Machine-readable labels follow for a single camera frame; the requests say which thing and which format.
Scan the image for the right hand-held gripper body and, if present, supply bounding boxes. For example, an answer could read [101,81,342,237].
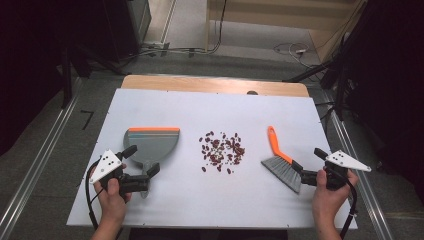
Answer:
[301,149,372,192]

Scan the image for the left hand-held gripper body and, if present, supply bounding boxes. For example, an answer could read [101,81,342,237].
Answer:
[88,149,151,203]

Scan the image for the orange hand brush grey bristles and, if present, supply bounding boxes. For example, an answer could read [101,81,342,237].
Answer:
[260,125,305,195]

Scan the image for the grey dustpan with orange lip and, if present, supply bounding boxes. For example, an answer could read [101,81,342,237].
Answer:
[122,126,181,200]

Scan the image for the pile of red beans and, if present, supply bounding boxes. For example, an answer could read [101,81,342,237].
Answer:
[198,130,247,176]

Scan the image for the person's left hand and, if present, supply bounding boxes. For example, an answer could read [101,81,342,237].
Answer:
[89,162,133,231]

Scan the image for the person's right hand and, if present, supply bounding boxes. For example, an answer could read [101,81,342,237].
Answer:
[311,168,360,231]

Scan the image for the black metal stand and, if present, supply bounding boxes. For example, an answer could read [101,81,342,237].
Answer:
[282,33,352,122]

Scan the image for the white board sheet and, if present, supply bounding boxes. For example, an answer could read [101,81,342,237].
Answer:
[65,87,359,231]

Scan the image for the wooden table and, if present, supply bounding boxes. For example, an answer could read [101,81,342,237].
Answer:
[120,74,311,99]

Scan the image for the black curtain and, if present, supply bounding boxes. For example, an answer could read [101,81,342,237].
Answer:
[0,0,153,158]

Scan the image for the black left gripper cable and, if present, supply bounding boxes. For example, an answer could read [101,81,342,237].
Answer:
[84,159,102,232]

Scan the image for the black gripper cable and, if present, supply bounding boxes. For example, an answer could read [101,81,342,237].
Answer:
[339,168,360,240]
[84,159,102,232]

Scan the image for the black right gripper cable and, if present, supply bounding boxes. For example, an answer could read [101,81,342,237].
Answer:
[339,168,360,240]

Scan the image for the aluminium floor rail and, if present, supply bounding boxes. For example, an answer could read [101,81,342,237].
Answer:
[0,77,85,240]
[319,89,395,240]

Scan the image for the orange handled grey brush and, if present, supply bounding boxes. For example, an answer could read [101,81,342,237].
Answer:
[333,0,424,188]

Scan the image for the white floor cable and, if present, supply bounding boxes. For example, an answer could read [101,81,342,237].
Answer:
[272,41,316,70]

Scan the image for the grey floor cables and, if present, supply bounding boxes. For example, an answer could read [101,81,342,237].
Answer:
[119,45,222,64]

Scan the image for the light wooden furniture frame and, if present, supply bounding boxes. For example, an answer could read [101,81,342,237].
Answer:
[204,0,368,65]

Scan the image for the black hanging cable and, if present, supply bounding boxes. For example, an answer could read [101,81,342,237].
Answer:
[204,0,229,55]

